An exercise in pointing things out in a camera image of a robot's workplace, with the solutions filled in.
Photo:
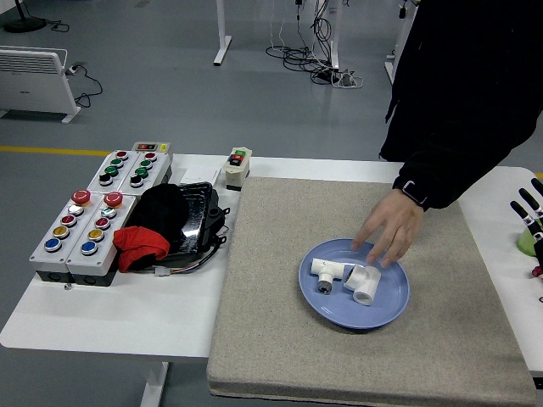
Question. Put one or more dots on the person's left hand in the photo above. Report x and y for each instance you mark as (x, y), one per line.
(396, 224)

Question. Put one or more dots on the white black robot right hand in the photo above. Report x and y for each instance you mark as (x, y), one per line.
(539, 237)

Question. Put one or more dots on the plain white pipe tee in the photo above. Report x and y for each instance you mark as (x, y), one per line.
(367, 284)

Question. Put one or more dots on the white pipe tee metal thread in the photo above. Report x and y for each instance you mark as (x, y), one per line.
(328, 267)

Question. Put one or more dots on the person's left forearm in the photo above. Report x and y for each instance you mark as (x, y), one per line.
(458, 174)

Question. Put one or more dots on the blue plate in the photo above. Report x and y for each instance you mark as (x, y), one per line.
(382, 305)

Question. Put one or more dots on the green cup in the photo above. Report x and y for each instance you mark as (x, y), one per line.
(526, 246)

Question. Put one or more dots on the small red object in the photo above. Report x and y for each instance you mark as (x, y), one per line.
(536, 272)

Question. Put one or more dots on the wristwatch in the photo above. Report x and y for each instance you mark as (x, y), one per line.
(415, 193)

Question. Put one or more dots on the grey-brown mat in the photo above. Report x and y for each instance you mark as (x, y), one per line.
(275, 297)

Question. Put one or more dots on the white desk leg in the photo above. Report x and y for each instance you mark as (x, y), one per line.
(389, 70)
(335, 34)
(222, 34)

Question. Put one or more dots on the person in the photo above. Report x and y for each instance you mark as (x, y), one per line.
(466, 85)

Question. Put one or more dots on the black power strip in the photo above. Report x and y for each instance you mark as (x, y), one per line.
(326, 76)

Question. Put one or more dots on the black plastic tray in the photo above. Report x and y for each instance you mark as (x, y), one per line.
(197, 212)

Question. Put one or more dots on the white card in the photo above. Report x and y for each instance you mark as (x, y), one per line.
(199, 174)

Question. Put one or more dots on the black cloth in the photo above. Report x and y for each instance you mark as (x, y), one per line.
(163, 207)

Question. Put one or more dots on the button box with green buttons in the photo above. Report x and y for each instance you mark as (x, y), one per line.
(155, 174)
(125, 169)

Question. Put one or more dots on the red cloth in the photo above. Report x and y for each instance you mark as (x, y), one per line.
(144, 241)

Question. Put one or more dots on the white table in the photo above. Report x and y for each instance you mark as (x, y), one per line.
(127, 318)

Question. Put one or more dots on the button box with red mushroom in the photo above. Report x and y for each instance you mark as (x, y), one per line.
(104, 258)
(42, 254)

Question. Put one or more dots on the white panel heater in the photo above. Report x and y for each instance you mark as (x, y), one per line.
(29, 80)

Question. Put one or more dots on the black fan stand base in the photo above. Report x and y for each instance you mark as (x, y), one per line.
(25, 23)

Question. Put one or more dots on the white start-stop switch box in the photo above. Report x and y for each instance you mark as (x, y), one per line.
(237, 171)

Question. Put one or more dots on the small grey switch box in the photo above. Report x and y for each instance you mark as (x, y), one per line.
(152, 147)

